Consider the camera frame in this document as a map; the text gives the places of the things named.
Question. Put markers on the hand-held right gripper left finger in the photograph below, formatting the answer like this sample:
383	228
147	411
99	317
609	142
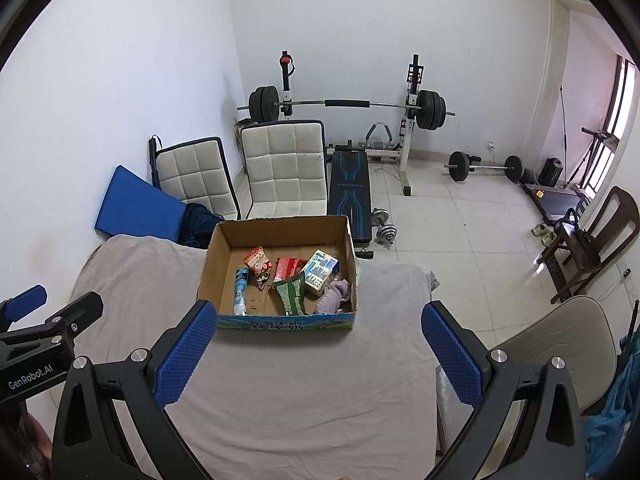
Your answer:
185	355

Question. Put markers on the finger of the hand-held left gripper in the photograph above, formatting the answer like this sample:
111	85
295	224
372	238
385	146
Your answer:
25	301
77	312

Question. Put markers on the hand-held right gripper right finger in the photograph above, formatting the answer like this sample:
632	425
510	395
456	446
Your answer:
450	355

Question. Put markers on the blue tube packet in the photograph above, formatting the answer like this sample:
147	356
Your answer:
241	290

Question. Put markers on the orange cartoon snack packet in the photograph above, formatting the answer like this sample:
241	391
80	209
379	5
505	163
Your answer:
257	260

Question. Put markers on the green snack packet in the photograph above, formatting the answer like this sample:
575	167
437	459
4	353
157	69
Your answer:
290	295

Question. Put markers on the cardboard box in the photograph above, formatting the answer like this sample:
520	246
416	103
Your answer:
227	240

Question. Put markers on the grey sock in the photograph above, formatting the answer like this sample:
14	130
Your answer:
332	295

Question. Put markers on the red snack packet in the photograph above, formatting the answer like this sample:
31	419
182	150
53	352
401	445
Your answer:
287	266

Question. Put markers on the blue white tissue pack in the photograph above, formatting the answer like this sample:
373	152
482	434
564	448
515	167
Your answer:
320	270

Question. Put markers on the person's left hand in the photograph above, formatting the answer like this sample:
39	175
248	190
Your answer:
37	440

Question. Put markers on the grey office chair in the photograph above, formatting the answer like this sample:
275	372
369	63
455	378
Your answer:
555	340

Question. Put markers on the blue foam mat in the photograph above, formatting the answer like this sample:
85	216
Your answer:
135	205

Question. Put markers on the navy cloth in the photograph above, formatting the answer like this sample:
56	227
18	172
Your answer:
197	225

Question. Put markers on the pair of shoes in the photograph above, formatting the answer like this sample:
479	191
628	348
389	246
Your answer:
542	234

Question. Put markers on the black blue rod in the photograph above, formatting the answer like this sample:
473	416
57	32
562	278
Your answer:
154	165

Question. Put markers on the blue jacket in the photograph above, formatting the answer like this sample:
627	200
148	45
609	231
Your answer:
615	410

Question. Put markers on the black bag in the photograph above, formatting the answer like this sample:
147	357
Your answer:
582	240

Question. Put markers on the small white padded chair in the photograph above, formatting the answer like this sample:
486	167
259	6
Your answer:
192	175

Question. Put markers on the treadmill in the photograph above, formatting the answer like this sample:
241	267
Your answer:
555	205

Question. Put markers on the black sticks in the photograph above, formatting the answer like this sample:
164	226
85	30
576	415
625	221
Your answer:
634	322

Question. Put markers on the black blue weight bench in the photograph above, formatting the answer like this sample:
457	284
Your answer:
350	195

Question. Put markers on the short barbell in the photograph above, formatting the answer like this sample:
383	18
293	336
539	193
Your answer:
457	165

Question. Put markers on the white power strip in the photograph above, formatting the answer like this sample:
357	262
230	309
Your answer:
629	280

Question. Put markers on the loose weight plates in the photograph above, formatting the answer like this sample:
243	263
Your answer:
528	175

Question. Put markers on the large white padded chair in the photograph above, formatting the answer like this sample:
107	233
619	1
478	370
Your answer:
282	170

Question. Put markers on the black speaker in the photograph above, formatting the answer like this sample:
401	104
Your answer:
550	171

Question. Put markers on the white barbell rack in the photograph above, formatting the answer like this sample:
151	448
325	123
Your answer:
405	150

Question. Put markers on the dark wooden chair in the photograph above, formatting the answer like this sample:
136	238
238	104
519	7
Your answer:
620	210

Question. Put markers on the brown box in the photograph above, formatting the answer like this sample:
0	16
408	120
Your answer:
243	126

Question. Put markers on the thin black pole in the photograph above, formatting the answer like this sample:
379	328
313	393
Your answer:
563	130

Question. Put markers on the long barbell with black plates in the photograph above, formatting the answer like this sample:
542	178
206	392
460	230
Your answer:
347	104

